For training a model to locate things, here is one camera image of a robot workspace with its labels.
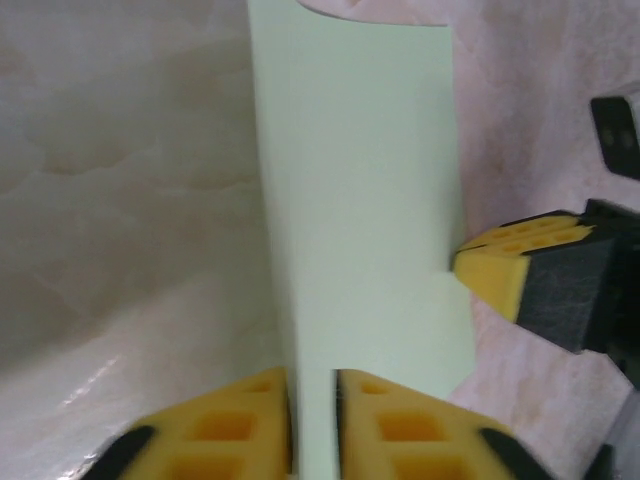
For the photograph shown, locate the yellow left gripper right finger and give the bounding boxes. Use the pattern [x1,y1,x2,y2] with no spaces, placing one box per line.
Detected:
[331,368,552,480]

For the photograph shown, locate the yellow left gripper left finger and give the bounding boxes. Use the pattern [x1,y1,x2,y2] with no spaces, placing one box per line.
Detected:
[88,366,292,480]

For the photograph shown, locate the light green paper sheet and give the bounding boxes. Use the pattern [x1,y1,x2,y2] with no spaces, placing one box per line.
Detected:
[247,0,477,480]

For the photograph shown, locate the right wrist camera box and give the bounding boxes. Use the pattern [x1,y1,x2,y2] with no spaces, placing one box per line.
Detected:
[589,94,640,182]

